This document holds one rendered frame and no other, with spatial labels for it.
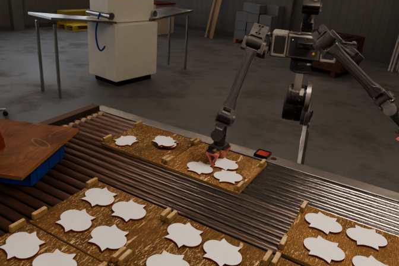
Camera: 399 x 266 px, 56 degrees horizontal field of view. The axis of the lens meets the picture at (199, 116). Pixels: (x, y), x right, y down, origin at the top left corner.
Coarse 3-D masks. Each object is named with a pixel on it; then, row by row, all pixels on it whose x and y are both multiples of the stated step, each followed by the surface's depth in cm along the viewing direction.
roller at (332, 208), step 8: (96, 128) 224; (112, 136) 218; (256, 184) 178; (264, 184) 177; (280, 192) 173; (288, 192) 171; (312, 200) 167; (328, 208) 163; (336, 208) 162; (352, 216) 159; (360, 216) 158; (376, 224) 154; (384, 224) 153
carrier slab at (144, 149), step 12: (132, 132) 217; (144, 132) 219; (156, 132) 220; (168, 132) 221; (108, 144) 201; (132, 144) 203; (144, 144) 204; (156, 144) 205; (180, 144) 207; (192, 144) 208; (132, 156) 193; (144, 156) 191; (156, 156) 192
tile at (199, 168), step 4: (188, 164) 184; (192, 164) 184; (196, 164) 184; (200, 164) 185; (204, 164) 185; (208, 164) 185; (188, 168) 182; (192, 168) 181; (196, 168) 181; (200, 168) 181; (204, 168) 182; (208, 168) 182; (196, 172) 178; (200, 172) 178; (204, 172) 178; (208, 172) 178; (212, 172) 180
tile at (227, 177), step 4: (216, 172) 179; (220, 172) 179; (224, 172) 179; (228, 172) 179; (232, 172) 180; (216, 176) 175; (220, 176) 175; (224, 176) 176; (228, 176) 176; (232, 176) 176; (236, 176) 176; (240, 176) 177; (220, 180) 172; (224, 180) 172; (228, 180) 172; (232, 180) 172; (236, 180) 173; (240, 180) 174; (232, 184) 171
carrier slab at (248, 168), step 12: (204, 144) 209; (180, 156) 194; (192, 156) 195; (204, 156) 196; (228, 156) 197; (240, 156) 198; (168, 168) 182; (180, 168) 182; (216, 168) 184; (240, 168) 186; (252, 168) 187; (204, 180) 173; (216, 180) 173; (240, 192) 168
